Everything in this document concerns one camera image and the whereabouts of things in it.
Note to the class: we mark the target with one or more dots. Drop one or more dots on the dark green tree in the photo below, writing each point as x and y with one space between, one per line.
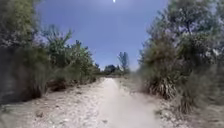
109 69

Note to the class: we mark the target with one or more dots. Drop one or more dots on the tall thin tree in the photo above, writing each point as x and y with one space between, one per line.
124 61

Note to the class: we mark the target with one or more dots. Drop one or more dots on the pale gravel dirt path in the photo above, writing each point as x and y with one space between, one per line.
115 106

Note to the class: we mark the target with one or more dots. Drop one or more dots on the row of dry bushes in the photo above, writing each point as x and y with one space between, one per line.
181 56

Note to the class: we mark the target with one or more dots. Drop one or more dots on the row of green bushes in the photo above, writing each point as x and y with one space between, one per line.
36 63

